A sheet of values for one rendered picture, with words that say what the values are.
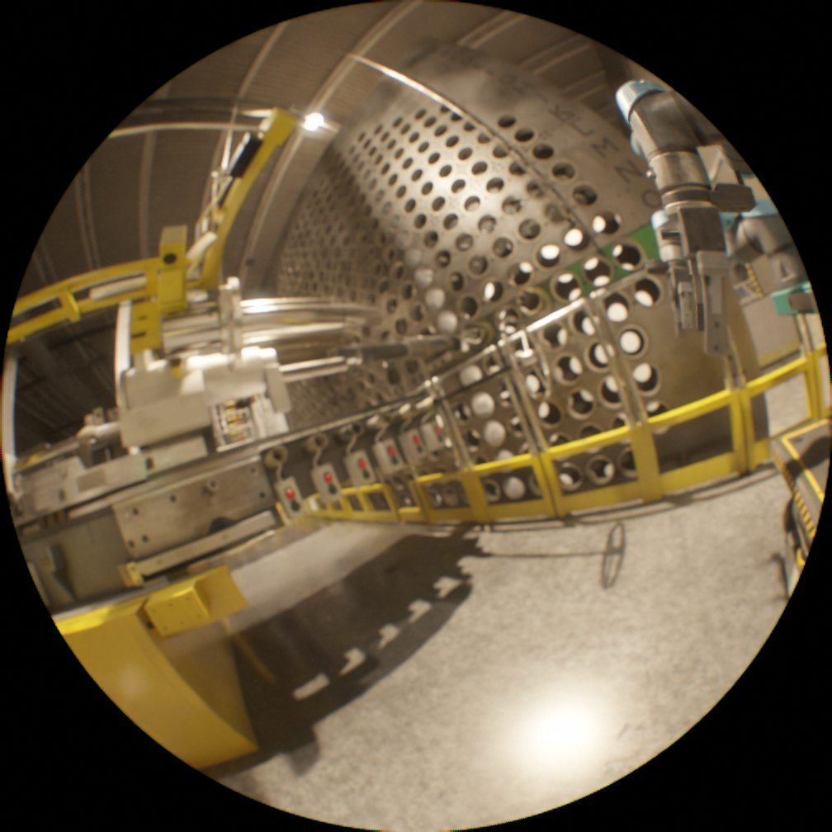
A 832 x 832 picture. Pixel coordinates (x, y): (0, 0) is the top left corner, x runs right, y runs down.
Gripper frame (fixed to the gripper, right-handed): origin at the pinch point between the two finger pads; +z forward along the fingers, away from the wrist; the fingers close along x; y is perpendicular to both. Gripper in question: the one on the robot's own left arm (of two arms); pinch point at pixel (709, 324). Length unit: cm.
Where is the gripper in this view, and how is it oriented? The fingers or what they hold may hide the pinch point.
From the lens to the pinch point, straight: 40.8
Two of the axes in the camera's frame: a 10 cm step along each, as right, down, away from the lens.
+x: -7.7, 4.3, -4.7
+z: 2.7, 8.9, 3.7
